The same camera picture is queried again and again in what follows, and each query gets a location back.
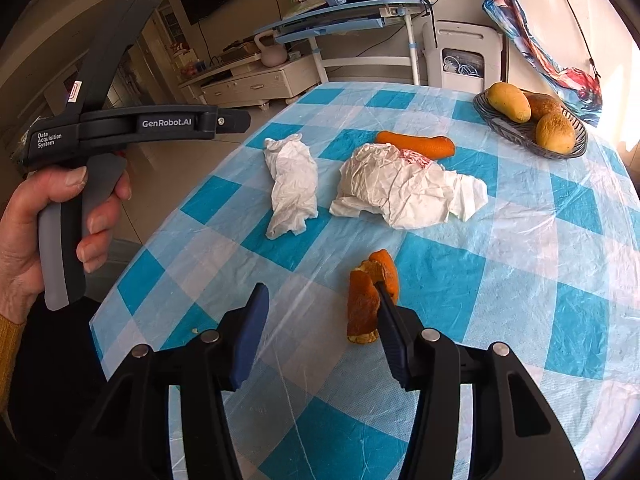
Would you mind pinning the dark woven fruit basket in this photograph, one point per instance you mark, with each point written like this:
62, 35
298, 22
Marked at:
510, 132

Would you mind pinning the speckled mango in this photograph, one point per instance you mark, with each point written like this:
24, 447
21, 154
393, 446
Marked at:
555, 134

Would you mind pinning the person's left hand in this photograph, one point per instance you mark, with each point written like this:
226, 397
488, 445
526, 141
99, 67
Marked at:
22, 245

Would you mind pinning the colourful hanging bag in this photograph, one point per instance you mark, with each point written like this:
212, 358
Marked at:
550, 65

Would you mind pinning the curled orange peel piece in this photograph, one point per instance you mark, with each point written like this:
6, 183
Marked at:
389, 272

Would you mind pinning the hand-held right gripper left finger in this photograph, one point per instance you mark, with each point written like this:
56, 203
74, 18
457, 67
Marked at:
247, 340

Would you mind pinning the cream television cabinet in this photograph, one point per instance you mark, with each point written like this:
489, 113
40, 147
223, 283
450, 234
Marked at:
250, 87

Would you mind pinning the white plastic bag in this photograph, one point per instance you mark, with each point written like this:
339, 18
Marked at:
400, 190

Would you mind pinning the brown box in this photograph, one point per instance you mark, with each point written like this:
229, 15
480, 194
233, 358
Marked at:
242, 49

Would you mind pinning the blue study desk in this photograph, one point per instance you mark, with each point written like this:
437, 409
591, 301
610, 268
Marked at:
330, 22

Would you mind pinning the yellow mango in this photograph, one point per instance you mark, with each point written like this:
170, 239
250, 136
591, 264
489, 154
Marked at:
509, 102

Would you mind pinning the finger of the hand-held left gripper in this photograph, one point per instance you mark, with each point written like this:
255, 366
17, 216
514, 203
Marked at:
235, 122

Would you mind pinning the brown mango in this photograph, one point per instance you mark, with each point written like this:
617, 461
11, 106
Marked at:
545, 102

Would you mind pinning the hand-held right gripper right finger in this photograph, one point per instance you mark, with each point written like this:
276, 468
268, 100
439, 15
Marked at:
395, 345

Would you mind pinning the orange carrot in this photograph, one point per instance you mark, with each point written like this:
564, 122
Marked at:
415, 144

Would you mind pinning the white display cabinet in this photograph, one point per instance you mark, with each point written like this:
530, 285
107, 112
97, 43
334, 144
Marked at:
171, 20

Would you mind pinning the rough orange peel piece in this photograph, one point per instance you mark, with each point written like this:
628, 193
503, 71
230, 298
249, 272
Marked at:
361, 310

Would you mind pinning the white tissue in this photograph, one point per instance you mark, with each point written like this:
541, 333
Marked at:
292, 185

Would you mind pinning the pink kettlebell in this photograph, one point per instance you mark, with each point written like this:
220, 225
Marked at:
272, 52

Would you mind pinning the open book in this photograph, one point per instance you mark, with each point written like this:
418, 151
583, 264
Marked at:
307, 7

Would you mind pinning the blue checked tablecloth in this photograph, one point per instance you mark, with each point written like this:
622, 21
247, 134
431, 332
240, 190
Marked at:
500, 270

